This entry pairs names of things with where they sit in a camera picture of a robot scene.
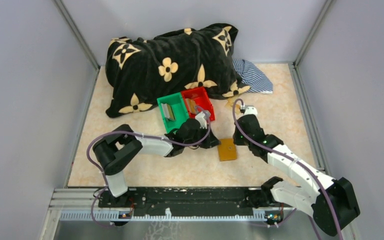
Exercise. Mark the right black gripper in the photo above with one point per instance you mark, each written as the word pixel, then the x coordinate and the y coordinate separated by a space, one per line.
pixel 240 138

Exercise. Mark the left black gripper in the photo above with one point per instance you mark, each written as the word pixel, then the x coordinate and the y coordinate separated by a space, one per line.
pixel 208 141

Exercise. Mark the tan leather card holder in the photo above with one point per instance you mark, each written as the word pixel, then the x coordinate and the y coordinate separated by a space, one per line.
pixel 227 150

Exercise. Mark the green plastic bin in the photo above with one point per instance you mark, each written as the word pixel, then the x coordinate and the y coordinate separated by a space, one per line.
pixel 179 108

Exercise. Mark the red plastic bin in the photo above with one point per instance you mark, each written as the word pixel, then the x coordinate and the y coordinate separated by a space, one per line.
pixel 200 96

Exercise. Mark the translucent yellow card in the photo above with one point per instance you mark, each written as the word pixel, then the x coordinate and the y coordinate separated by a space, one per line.
pixel 231 105

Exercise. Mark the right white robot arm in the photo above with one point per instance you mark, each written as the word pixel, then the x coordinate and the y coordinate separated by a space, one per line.
pixel 330 202

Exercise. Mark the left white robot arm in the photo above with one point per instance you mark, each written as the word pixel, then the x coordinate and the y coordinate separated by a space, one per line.
pixel 116 149

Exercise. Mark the cards in green bin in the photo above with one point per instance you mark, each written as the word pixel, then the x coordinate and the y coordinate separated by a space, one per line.
pixel 168 112

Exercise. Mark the gold card in red bin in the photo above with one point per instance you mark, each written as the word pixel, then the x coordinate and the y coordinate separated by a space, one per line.
pixel 191 106

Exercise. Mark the blue striped cloth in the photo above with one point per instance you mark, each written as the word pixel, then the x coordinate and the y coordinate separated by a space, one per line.
pixel 252 76

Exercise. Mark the black floral plush blanket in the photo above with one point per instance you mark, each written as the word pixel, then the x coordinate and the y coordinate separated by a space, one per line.
pixel 141 71

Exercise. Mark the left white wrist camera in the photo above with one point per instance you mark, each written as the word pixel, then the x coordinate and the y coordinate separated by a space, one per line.
pixel 203 118

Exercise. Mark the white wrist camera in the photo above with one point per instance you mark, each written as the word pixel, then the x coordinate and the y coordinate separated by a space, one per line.
pixel 249 110
pixel 203 118

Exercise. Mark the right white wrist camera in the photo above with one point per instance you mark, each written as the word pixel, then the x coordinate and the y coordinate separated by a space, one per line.
pixel 249 110

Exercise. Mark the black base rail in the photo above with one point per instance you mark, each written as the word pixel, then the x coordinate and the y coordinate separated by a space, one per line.
pixel 193 202

